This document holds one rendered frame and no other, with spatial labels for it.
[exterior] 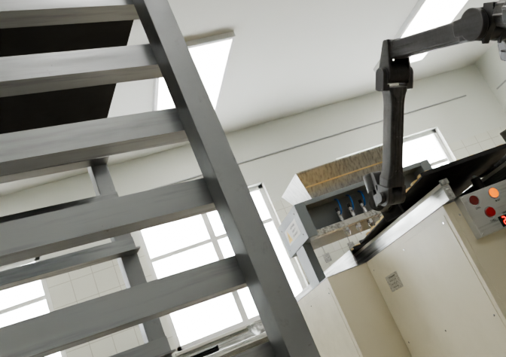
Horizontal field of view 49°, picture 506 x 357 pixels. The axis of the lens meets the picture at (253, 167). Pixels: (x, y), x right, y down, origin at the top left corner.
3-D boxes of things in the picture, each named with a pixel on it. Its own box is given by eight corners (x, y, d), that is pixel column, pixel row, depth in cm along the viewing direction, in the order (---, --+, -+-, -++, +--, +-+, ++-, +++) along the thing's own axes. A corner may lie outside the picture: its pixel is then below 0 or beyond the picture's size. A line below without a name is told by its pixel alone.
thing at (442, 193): (295, 314, 353) (291, 304, 355) (299, 312, 354) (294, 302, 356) (449, 199, 174) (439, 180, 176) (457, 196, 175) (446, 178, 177)
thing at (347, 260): (288, 317, 352) (283, 306, 354) (288, 316, 352) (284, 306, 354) (357, 264, 237) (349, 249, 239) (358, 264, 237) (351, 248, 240)
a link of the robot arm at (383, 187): (385, 68, 163) (415, 66, 167) (373, 67, 168) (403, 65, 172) (382, 209, 173) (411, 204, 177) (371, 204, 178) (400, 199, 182)
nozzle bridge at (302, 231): (306, 294, 262) (277, 228, 273) (431, 243, 284) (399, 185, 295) (326, 277, 232) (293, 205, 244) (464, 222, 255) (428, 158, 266)
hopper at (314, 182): (293, 221, 274) (281, 196, 278) (388, 188, 291) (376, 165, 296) (308, 200, 248) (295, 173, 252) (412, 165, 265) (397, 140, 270)
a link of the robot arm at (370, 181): (383, 201, 173) (406, 197, 176) (373, 166, 176) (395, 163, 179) (364, 212, 184) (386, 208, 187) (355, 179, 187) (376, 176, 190)
